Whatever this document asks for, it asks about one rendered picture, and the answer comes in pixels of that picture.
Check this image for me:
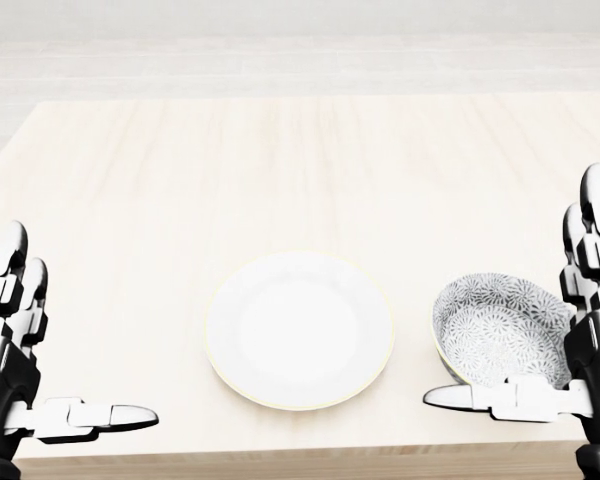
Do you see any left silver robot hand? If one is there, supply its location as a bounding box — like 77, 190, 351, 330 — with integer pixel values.
0, 220, 160, 480

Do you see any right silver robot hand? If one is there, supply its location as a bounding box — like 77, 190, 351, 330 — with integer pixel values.
422, 162, 600, 480

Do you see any grey floral patterned bowl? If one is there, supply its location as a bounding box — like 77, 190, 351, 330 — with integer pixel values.
431, 272, 574, 391

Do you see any white round plate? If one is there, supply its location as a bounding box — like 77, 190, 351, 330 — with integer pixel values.
204, 250, 397, 410

